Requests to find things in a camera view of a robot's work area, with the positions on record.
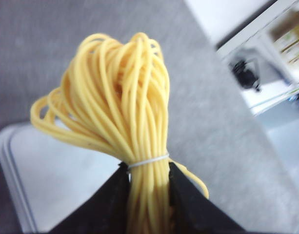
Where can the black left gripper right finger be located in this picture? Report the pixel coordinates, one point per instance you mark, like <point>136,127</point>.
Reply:
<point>194,213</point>

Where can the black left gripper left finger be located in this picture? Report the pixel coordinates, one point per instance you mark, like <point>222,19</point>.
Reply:
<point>104,212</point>

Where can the yellow vermicelli bundle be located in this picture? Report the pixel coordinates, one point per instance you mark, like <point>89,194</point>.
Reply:
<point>113,98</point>

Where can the silver digital kitchen scale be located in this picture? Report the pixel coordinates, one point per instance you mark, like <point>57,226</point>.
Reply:
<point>48,179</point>

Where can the white shelf unit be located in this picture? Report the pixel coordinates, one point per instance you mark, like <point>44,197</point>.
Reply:
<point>264,57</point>

